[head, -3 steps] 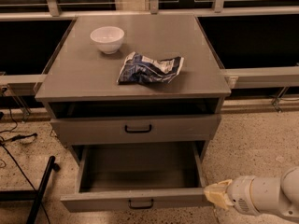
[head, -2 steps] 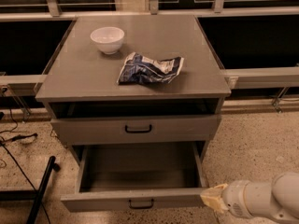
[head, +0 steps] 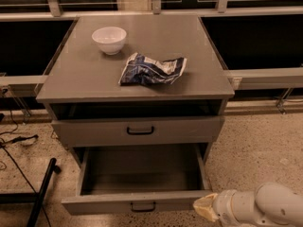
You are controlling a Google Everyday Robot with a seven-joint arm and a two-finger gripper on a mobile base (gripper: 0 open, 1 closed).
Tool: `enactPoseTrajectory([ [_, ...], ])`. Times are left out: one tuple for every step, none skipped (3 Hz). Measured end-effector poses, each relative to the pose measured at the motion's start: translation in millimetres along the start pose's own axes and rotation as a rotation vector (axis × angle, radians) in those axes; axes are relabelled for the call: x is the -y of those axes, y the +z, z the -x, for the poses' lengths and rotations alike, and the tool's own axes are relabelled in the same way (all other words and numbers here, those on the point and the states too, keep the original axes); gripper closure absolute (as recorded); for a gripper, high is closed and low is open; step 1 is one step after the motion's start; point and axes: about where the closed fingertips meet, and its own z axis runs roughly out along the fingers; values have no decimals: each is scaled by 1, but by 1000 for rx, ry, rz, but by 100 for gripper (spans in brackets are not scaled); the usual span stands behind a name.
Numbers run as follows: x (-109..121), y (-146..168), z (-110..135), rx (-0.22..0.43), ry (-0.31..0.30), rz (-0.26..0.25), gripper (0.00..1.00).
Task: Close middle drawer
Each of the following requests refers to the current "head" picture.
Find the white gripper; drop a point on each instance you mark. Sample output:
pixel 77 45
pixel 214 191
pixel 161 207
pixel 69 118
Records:
pixel 224 204

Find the grey drawer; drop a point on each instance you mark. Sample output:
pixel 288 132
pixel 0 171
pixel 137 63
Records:
pixel 138 131
pixel 140 179

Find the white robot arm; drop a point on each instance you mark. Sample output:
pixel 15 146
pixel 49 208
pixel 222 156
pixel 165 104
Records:
pixel 269 205

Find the grey top drawer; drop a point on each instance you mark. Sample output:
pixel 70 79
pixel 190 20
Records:
pixel 138 131

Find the grey drawer cabinet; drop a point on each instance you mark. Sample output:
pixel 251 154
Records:
pixel 83 83

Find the crumpled blue white chip bag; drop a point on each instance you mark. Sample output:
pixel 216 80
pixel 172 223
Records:
pixel 142 70

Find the black metal stand leg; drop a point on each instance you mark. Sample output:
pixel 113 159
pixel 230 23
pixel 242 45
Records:
pixel 36 198

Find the white ceramic bowl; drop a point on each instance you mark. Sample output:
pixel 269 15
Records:
pixel 110 40

